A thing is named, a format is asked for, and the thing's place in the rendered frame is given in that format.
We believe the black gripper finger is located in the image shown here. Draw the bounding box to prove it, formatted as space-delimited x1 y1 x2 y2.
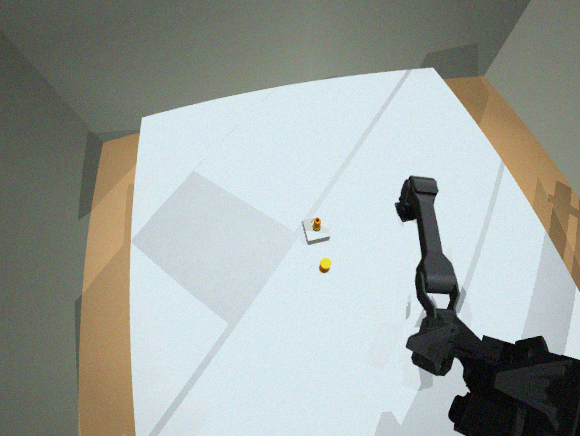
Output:
490 351 580 436
406 319 452 377

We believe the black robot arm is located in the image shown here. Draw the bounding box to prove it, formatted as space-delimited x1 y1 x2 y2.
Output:
394 175 555 436

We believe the white square block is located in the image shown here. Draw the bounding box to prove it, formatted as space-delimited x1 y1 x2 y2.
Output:
303 216 331 245

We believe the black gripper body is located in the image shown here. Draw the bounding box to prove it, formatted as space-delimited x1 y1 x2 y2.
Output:
438 323 542 408

